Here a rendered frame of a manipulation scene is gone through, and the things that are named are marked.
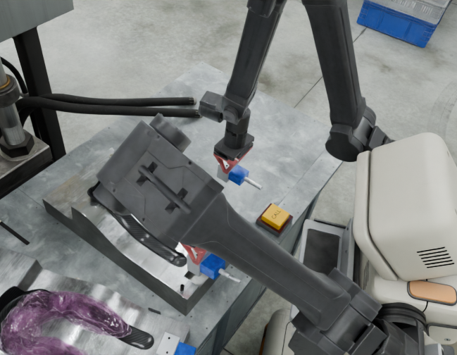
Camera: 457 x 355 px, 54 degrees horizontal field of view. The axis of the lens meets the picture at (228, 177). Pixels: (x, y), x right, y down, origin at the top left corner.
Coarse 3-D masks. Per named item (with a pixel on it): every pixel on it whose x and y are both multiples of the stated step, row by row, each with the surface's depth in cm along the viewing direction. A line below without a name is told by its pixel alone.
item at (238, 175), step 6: (234, 168) 124; (240, 168) 124; (222, 174) 124; (228, 174) 123; (234, 174) 122; (240, 174) 123; (246, 174) 123; (228, 180) 126; (234, 180) 123; (240, 180) 122; (246, 180) 123; (252, 180) 123; (258, 186) 122
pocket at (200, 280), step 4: (188, 272) 108; (184, 276) 108; (188, 276) 110; (192, 276) 110; (196, 276) 110; (200, 276) 110; (204, 276) 110; (192, 280) 109; (196, 280) 109; (200, 280) 109; (204, 280) 108; (196, 284) 108; (200, 284) 107
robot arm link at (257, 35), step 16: (256, 0) 69; (272, 0) 68; (256, 16) 76; (272, 16) 75; (256, 32) 80; (272, 32) 80; (240, 48) 85; (256, 48) 83; (240, 64) 89; (256, 64) 87; (240, 80) 94; (256, 80) 94; (224, 96) 100; (240, 96) 97; (240, 112) 102
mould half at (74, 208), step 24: (96, 168) 130; (72, 192) 123; (72, 216) 118; (96, 216) 111; (96, 240) 115; (120, 240) 111; (120, 264) 115; (144, 264) 108; (168, 264) 109; (168, 288) 105; (192, 288) 105
